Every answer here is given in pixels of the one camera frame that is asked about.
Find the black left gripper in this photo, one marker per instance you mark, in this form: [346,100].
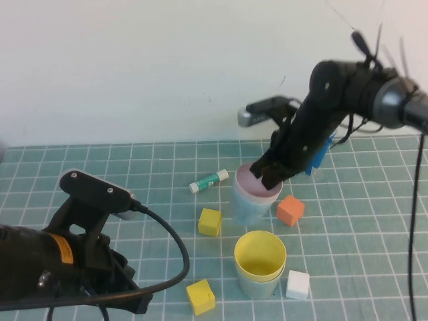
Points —
[100,267]

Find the blue paper cone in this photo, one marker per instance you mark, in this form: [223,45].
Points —
[317,160]

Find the pink plastic cup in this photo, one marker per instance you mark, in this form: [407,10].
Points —
[247,187]

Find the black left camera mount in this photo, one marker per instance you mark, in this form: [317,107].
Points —
[90,190]

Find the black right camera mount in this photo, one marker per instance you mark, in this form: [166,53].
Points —
[284,115]

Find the grey zip tie tail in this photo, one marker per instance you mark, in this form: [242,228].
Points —
[389,55]
[378,40]

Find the green plastic cup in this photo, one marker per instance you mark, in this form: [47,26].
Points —
[257,289]

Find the green white glue stick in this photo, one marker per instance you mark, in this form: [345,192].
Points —
[209,181]

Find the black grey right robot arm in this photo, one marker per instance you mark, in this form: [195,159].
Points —
[391,100]

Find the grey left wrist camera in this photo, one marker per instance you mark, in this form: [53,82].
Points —
[128,214]

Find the yellow plastic cup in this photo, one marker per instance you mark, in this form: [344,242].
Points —
[259,267]

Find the orange foam cube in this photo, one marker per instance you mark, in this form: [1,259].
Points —
[290,211]

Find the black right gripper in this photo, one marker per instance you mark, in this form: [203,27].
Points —
[301,143]

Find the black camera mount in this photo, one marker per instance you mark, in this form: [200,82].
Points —
[90,190]
[284,115]

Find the yellow foam cube with crack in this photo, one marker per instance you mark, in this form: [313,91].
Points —
[200,297]

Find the light blue plastic cup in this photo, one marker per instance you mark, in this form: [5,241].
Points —
[249,212]

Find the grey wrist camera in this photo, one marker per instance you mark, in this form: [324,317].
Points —
[128,214]
[250,117]

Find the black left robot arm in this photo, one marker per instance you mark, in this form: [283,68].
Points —
[23,261]

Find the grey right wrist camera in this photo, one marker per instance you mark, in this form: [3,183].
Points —
[250,117]

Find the green checked tablecloth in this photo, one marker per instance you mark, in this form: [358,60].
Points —
[351,234]

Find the white foam cube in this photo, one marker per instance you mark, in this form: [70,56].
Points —
[297,284]

